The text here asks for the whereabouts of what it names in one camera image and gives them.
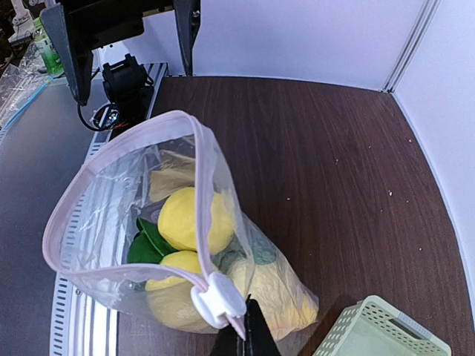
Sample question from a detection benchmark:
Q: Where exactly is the clear zip top bag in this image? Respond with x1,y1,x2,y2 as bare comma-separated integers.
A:
42,111,318,341

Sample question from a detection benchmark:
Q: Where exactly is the aluminium front rail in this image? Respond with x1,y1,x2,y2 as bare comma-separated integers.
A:
47,62,171,356

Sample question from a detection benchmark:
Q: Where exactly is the pale yellow bumpy fruit toy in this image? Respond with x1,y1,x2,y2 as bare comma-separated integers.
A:
219,251,318,341

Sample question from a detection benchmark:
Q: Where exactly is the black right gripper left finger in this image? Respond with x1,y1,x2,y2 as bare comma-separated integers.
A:
209,326,245,356

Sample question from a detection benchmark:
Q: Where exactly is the green lime toy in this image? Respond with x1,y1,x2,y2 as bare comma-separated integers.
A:
157,187,234,254

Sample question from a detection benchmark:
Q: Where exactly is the yellow lemon toy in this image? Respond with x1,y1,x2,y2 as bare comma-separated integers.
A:
145,251,215,334

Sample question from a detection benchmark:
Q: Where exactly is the green plastic basket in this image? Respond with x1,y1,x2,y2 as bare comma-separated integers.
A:
314,295,452,356

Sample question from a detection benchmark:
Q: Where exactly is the green drink bottle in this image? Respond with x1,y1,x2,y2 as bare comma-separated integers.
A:
33,18,64,78

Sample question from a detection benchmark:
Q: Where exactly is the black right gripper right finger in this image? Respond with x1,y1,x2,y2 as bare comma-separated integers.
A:
243,295,281,356

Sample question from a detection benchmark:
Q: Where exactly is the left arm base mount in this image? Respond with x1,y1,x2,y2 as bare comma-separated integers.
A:
88,62,164,133

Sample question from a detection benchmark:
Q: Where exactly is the left aluminium frame post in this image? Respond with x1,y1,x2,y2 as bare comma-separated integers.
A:
381,0,441,93

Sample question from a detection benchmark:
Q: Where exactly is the clear plastic bag background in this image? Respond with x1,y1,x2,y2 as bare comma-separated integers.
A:
1,42,52,129

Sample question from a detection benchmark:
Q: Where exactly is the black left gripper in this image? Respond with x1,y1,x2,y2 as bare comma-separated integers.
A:
40,0,200,106

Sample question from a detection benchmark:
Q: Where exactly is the left circuit board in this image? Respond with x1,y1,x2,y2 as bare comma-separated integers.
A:
90,103,119,131

